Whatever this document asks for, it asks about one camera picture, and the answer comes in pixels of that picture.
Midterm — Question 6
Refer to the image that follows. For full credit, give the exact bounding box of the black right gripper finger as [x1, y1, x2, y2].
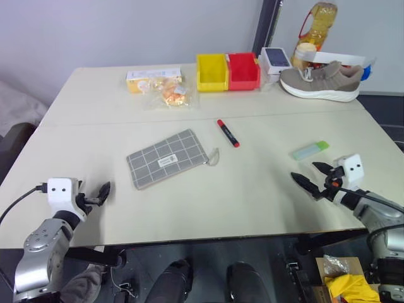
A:
[311, 161, 333, 174]
[290, 172, 324, 201]

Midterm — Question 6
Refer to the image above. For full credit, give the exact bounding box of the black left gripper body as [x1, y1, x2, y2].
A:
[75, 192, 95, 213]

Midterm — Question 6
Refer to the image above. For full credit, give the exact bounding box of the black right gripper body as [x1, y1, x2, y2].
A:
[319, 165, 345, 203]

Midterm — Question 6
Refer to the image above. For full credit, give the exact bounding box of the grey checked pouch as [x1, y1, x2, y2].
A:
[126, 128, 220, 191]

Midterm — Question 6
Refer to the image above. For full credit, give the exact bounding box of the green capped highlighter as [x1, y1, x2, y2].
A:
[291, 140, 330, 162]

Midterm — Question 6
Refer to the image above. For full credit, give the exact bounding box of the grey crumpled cloth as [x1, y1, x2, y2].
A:
[59, 263, 107, 303]

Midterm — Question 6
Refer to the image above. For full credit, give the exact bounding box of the clear bag of brown grains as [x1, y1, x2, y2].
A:
[323, 253, 350, 276]

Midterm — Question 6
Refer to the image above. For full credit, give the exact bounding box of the grey sneaker white sole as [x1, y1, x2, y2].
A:
[279, 60, 365, 103]

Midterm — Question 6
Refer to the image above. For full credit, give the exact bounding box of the cardboard box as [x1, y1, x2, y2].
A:
[315, 256, 383, 303]

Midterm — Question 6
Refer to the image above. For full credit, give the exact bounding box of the dark chair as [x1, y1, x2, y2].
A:
[0, 122, 38, 184]

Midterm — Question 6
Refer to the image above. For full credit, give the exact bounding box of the red marker pen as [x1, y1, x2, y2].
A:
[216, 119, 241, 149]

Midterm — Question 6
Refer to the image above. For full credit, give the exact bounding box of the blue plastic object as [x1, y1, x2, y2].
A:
[362, 57, 377, 82]

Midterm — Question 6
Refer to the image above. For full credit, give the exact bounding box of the dark rounded shape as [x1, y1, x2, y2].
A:
[226, 261, 270, 303]
[146, 258, 194, 303]

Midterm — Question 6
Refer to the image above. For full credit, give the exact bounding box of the flat white box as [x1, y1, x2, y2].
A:
[310, 51, 367, 68]

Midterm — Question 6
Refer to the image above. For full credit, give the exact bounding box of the yellow cloth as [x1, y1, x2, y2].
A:
[324, 273, 382, 303]

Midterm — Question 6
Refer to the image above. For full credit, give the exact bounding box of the yellow and white carton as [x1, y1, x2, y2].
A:
[126, 66, 184, 95]

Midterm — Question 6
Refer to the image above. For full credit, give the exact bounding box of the clear bag of bread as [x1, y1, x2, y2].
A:
[143, 78, 200, 111]

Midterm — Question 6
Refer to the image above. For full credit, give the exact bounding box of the white phone box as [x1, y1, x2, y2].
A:
[259, 47, 293, 84]

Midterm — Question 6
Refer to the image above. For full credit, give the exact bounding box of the jar with cream lid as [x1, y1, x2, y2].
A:
[294, 42, 318, 69]

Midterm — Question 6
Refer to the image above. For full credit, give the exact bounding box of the white cloth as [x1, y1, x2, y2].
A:
[0, 80, 49, 137]

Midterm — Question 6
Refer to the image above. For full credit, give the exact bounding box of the red plastic storage bin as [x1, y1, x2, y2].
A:
[225, 52, 263, 92]

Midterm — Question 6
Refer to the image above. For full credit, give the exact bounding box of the cooking oil bottle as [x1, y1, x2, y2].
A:
[290, 2, 336, 69]

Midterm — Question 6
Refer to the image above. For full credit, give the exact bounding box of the yellow plastic storage bin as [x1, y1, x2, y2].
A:
[195, 53, 230, 93]

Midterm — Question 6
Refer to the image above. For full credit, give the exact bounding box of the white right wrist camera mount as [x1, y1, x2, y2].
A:
[333, 153, 367, 191]

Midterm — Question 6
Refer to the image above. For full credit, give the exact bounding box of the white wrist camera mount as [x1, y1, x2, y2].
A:
[46, 177, 86, 222]
[333, 153, 367, 191]

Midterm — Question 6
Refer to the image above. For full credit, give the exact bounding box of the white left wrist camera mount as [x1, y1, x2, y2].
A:
[46, 177, 86, 222]

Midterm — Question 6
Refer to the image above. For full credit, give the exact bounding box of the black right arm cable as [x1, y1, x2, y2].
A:
[336, 187, 404, 246]

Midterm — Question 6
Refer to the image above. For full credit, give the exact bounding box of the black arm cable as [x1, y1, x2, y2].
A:
[336, 187, 404, 246]
[0, 184, 49, 225]

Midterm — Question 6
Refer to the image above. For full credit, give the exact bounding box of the black table frame bar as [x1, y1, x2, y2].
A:
[64, 245, 128, 268]
[295, 226, 371, 257]

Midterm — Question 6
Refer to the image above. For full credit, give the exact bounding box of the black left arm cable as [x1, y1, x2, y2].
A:
[0, 184, 49, 225]

